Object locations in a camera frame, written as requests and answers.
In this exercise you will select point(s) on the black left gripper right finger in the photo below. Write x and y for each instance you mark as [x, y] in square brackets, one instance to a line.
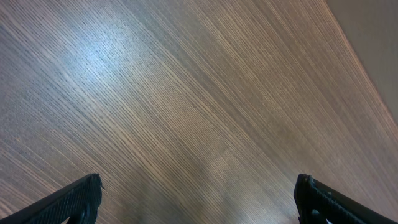
[318, 203]

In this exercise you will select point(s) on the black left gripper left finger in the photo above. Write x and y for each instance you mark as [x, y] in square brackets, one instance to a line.
[76, 203]

